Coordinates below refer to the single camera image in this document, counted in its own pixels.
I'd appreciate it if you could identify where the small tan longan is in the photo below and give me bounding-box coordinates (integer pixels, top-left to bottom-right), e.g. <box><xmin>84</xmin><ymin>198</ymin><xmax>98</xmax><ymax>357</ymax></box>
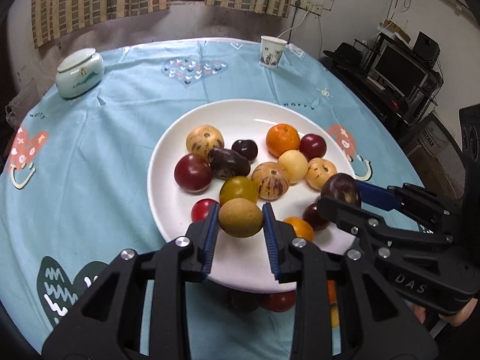
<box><xmin>218</xmin><ymin>197</ymin><xmax>264</xmax><ymax>238</ymax></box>
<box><xmin>329</xmin><ymin>304</ymin><xmax>340</xmax><ymax>328</ymax></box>

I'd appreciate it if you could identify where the large orange mandarin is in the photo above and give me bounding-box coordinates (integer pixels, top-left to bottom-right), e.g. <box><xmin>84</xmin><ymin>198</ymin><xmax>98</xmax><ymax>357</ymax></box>
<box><xmin>327</xmin><ymin>280</ymin><xmax>337</xmax><ymax>305</ymax></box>

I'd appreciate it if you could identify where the dark brown passion fruit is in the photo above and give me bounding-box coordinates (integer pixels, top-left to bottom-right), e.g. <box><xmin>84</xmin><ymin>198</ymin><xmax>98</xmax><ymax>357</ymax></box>
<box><xmin>320</xmin><ymin>173</ymin><xmax>361</xmax><ymax>207</ymax></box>

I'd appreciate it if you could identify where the orange-yellow tomato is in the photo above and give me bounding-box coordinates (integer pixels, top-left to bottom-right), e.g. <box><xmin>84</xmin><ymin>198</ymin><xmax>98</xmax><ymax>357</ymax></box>
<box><xmin>283</xmin><ymin>216</ymin><xmax>315</xmax><ymax>242</ymax></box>

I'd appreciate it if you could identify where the tan apple-shaped fruit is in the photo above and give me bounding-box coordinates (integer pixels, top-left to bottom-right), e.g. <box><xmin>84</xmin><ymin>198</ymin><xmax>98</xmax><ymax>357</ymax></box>
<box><xmin>306</xmin><ymin>158</ymin><xmax>338</xmax><ymax>190</ymax></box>

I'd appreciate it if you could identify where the pale yellow pear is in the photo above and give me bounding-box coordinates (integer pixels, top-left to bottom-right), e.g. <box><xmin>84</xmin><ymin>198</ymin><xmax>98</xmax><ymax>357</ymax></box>
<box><xmin>277</xmin><ymin>150</ymin><xmax>308</xmax><ymax>184</ymax></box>

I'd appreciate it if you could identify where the striped pepino melon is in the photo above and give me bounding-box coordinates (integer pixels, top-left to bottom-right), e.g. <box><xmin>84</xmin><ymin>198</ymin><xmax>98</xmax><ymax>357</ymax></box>
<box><xmin>185</xmin><ymin>124</ymin><xmax>224</xmax><ymax>158</ymax></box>
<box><xmin>250</xmin><ymin>162</ymin><xmax>290</xmax><ymax>201</ymax></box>

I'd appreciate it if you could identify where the red plum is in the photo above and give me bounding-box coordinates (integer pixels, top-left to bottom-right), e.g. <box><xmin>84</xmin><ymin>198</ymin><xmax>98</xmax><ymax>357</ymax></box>
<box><xmin>299</xmin><ymin>133</ymin><xmax>327</xmax><ymax>161</ymax></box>

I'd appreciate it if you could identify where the small orange mandarin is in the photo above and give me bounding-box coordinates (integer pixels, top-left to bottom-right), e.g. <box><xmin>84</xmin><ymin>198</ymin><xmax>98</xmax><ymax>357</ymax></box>
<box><xmin>265</xmin><ymin>124</ymin><xmax>300</xmax><ymax>158</ymax></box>

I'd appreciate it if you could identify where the yellow-green tomato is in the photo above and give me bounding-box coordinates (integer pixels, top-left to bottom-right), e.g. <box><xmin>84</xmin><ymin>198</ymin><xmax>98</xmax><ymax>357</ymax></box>
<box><xmin>219</xmin><ymin>176</ymin><xmax>259</xmax><ymax>205</ymax></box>

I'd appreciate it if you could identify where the red cherry tomato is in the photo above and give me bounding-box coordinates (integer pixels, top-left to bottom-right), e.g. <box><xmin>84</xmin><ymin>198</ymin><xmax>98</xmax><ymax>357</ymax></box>
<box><xmin>190</xmin><ymin>198</ymin><xmax>218</xmax><ymax>222</ymax></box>

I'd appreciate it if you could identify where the dark red-brown tomato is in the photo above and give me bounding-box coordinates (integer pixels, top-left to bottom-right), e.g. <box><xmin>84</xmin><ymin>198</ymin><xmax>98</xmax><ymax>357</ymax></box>
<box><xmin>174</xmin><ymin>154</ymin><xmax>213</xmax><ymax>194</ymax></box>

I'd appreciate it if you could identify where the person right hand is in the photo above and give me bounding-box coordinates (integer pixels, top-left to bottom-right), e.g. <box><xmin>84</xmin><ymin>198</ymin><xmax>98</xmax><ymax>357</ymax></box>
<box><xmin>412</xmin><ymin>297</ymin><xmax>480</xmax><ymax>328</ymax></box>

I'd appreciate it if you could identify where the white oval plate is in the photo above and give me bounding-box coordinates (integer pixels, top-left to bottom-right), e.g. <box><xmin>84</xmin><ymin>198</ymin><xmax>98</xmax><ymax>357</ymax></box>
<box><xmin>146</xmin><ymin>98</ymin><xmax>358</xmax><ymax>294</ymax></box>

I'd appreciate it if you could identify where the black desk shelf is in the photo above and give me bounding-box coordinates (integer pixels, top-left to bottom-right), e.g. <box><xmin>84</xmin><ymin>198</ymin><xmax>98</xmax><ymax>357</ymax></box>
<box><xmin>323</xmin><ymin>32</ymin><xmax>444</xmax><ymax>124</ymax></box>

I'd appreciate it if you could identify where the computer monitor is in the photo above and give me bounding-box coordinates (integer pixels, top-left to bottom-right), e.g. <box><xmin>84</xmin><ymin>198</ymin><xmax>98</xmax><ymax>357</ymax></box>
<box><xmin>369</xmin><ymin>41</ymin><xmax>430</xmax><ymax>97</ymax></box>

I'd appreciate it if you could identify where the blue patterned tablecloth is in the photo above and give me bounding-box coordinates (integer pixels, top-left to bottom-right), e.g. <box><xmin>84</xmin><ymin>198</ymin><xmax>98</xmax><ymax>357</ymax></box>
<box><xmin>1</xmin><ymin>39</ymin><xmax>421</xmax><ymax>352</ymax></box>

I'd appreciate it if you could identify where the printed paper cup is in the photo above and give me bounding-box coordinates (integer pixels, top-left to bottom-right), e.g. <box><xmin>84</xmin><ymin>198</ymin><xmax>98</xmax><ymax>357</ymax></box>
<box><xmin>259</xmin><ymin>35</ymin><xmax>287</xmax><ymax>69</ymax></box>

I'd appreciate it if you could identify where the celadon lidded jar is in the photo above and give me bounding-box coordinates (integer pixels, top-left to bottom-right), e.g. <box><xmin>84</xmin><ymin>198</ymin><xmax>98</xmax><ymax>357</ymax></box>
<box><xmin>55</xmin><ymin>48</ymin><xmax>105</xmax><ymax>99</ymax></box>

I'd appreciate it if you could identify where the wall power strip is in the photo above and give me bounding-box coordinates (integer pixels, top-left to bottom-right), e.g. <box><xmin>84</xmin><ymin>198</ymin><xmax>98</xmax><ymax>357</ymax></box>
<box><xmin>293</xmin><ymin>0</ymin><xmax>324</xmax><ymax>16</ymax></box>

